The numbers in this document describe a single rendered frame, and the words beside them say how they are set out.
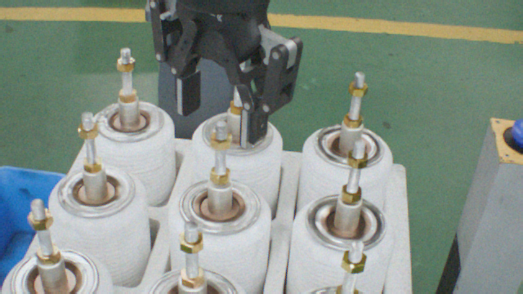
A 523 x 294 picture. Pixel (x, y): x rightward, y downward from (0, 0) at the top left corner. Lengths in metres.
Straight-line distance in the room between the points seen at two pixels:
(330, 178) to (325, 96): 0.59
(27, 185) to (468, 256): 0.56
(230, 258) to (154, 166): 0.16
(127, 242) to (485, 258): 0.36
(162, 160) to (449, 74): 0.81
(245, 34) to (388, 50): 0.98
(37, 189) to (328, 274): 0.45
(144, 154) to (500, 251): 0.38
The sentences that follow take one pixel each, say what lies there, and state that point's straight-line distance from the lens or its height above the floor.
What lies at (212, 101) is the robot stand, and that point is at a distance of 0.93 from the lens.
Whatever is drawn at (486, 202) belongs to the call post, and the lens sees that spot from 0.67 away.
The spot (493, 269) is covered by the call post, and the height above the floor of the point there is 0.17.
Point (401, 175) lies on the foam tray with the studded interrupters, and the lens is 0.81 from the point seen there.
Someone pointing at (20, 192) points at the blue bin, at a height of 0.08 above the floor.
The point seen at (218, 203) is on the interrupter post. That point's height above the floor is 0.27.
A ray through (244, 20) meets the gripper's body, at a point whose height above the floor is 0.46.
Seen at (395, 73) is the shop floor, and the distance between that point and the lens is 1.37.
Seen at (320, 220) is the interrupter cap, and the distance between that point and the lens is 0.62.
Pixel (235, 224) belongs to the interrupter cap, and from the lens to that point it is 0.61.
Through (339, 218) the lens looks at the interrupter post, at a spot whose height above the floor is 0.26.
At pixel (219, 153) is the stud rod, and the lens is 0.58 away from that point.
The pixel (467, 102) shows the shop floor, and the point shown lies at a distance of 1.33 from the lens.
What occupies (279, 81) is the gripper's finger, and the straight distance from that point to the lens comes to 0.49.
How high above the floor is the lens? 0.67
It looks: 37 degrees down
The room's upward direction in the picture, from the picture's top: 3 degrees clockwise
